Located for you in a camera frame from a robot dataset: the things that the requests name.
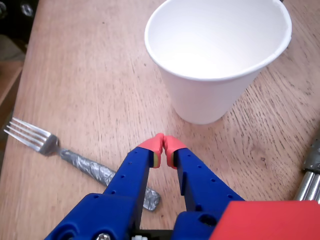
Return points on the red camera mount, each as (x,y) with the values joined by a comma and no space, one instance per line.
(270,222)

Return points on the white paper cup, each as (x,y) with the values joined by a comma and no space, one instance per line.
(200,95)

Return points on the grey metal rods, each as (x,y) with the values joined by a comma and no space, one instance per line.
(312,160)

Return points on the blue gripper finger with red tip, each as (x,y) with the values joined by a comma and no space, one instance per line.
(200,182)
(125,190)

